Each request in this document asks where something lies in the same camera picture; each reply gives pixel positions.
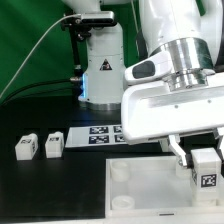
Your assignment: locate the black camera on stand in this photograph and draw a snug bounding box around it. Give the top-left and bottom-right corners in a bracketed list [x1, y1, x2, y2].
[59, 11, 118, 101]

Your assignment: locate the white sheet with markers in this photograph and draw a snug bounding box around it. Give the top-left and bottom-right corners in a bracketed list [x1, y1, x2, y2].
[66, 124, 125, 148]

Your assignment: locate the white square table top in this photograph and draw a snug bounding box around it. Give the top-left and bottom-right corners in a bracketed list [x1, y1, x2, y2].
[105, 156, 224, 224]

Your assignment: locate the white camera cable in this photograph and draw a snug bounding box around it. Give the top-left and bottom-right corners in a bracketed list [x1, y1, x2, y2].
[0, 0, 141, 101]

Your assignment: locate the black cables bundle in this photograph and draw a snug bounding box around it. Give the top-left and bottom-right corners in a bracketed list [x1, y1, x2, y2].
[0, 78, 83, 107]

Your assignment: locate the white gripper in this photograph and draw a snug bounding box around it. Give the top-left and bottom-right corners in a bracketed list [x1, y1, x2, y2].
[121, 72, 224, 167]

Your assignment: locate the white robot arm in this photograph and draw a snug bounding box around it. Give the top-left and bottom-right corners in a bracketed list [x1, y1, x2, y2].
[63, 0, 224, 166]

